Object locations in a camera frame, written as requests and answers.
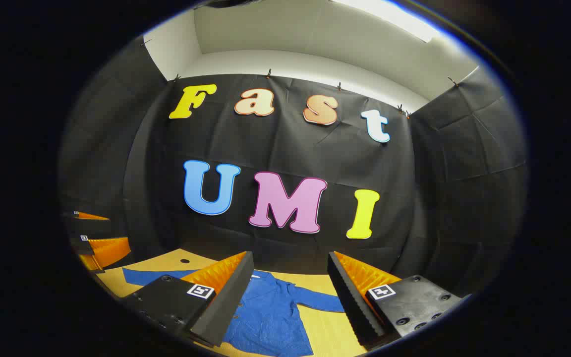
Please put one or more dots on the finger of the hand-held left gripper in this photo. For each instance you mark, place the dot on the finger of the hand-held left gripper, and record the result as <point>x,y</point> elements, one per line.
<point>109,250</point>
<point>89,216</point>

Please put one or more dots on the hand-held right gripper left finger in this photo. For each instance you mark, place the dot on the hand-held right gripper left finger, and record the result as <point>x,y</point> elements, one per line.
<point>226,302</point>

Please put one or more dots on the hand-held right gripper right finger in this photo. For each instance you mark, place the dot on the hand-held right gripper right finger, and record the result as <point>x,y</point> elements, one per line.
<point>350,302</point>

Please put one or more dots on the blue shirt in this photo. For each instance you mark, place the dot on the blue shirt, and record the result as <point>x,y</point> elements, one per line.
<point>270,317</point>

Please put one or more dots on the black backdrop cloth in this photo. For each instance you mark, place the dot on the black backdrop cloth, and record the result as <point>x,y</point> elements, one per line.
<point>285,148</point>

